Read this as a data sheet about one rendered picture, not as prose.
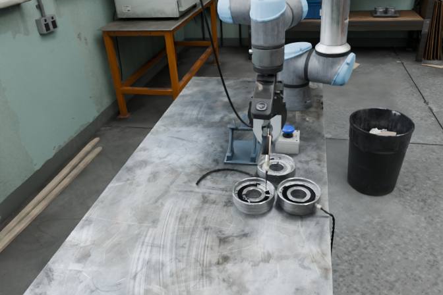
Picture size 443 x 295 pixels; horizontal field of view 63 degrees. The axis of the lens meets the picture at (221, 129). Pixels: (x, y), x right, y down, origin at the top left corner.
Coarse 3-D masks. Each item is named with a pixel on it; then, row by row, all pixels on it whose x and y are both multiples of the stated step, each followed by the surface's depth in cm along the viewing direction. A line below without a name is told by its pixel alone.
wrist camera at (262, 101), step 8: (256, 80) 83; (264, 80) 83; (272, 80) 83; (256, 88) 82; (264, 88) 82; (272, 88) 82; (256, 96) 81; (264, 96) 81; (272, 96) 81; (256, 104) 80; (264, 104) 79; (272, 104) 81; (256, 112) 79; (264, 112) 79
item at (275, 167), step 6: (264, 156) 103; (270, 156) 104; (276, 156) 104; (282, 156) 103; (288, 156) 102; (258, 162) 100; (264, 162) 102; (270, 162) 102; (276, 162) 102; (288, 162) 101; (294, 162) 99; (258, 168) 98; (270, 168) 102; (276, 168) 102; (282, 168) 101; (294, 168) 97; (258, 174) 99; (264, 174) 96; (270, 174) 95; (276, 174) 95; (282, 174) 95; (288, 174) 95; (294, 174) 98; (270, 180) 96; (276, 180) 96; (282, 180) 96
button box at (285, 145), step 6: (282, 132) 113; (294, 132) 112; (282, 138) 110; (288, 138) 110; (294, 138) 109; (276, 144) 110; (282, 144) 109; (288, 144) 109; (294, 144) 108; (276, 150) 111; (282, 150) 110; (288, 150) 110; (294, 150) 109
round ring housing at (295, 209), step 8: (280, 184) 91; (288, 184) 93; (312, 184) 91; (288, 192) 90; (296, 192) 92; (304, 192) 91; (320, 192) 88; (280, 200) 88; (296, 200) 87; (304, 200) 88; (288, 208) 86; (296, 208) 85; (304, 208) 85; (312, 208) 86
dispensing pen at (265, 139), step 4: (268, 124) 92; (268, 128) 92; (268, 132) 92; (264, 136) 91; (268, 136) 90; (264, 140) 91; (268, 140) 90; (264, 144) 90; (268, 144) 90; (264, 148) 90; (268, 148) 90; (264, 152) 90; (268, 152) 90; (268, 156) 92; (268, 160) 91; (268, 164) 92; (268, 168) 92
